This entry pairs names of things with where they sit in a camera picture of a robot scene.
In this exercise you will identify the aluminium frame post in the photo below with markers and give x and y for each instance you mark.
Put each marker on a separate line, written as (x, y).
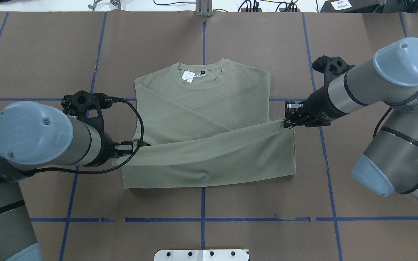
(203, 8)

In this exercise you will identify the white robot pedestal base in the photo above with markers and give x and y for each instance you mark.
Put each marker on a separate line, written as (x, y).
(203, 255)

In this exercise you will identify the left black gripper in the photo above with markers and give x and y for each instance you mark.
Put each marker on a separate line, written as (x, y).
(106, 151)

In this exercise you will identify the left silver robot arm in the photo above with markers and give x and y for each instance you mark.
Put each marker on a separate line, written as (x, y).
(37, 138)

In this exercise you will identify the white paper hang tag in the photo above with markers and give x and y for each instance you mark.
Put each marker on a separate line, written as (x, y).
(188, 76)

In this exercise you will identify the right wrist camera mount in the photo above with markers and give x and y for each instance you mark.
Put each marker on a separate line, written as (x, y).
(330, 67)

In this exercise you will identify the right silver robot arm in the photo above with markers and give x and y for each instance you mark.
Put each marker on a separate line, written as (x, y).
(390, 163)

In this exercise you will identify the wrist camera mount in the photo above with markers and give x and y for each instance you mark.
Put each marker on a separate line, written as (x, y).
(330, 67)
(87, 108)

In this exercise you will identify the olive green long-sleeve shirt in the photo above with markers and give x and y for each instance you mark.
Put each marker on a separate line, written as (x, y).
(214, 131)

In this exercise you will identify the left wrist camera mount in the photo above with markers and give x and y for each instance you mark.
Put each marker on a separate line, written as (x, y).
(87, 108)

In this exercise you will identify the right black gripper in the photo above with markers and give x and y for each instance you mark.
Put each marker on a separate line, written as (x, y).
(319, 106)

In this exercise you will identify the black monitor box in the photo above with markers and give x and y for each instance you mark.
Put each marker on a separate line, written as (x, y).
(351, 6)

